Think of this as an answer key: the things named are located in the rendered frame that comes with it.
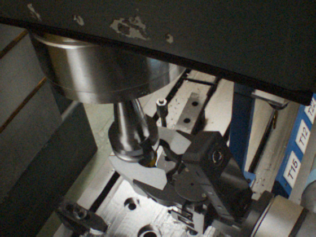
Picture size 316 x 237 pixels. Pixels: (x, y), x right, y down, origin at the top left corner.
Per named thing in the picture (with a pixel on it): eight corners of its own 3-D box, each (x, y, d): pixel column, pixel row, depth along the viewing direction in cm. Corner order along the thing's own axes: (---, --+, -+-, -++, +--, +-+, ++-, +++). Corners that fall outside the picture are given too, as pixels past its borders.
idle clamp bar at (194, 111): (208, 112, 105) (208, 95, 100) (173, 190, 90) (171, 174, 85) (191, 108, 107) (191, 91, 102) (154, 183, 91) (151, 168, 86)
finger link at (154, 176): (106, 192, 52) (168, 212, 50) (97, 169, 48) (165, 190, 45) (115, 174, 54) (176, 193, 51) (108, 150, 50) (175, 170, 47)
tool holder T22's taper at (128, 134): (136, 112, 50) (128, 73, 45) (157, 131, 48) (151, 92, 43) (108, 130, 49) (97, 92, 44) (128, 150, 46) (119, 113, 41)
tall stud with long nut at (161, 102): (172, 132, 101) (169, 97, 92) (167, 139, 100) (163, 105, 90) (162, 128, 102) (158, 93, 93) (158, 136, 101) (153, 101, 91)
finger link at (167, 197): (129, 195, 47) (196, 216, 44) (127, 189, 46) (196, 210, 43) (144, 166, 50) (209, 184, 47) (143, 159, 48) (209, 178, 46)
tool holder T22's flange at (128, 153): (140, 117, 53) (137, 105, 51) (169, 143, 50) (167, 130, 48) (102, 143, 51) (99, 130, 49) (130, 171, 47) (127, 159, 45)
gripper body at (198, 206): (166, 216, 51) (240, 257, 46) (161, 185, 45) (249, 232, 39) (196, 177, 55) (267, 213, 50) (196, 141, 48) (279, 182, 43)
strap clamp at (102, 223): (117, 240, 82) (103, 210, 71) (110, 251, 80) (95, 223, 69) (71, 216, 87) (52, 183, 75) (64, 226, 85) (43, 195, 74)
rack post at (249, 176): (255, 176, 90) (273, 88, 68) (248, 193, 87) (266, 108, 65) (219, 163, 93) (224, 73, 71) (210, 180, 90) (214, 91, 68)
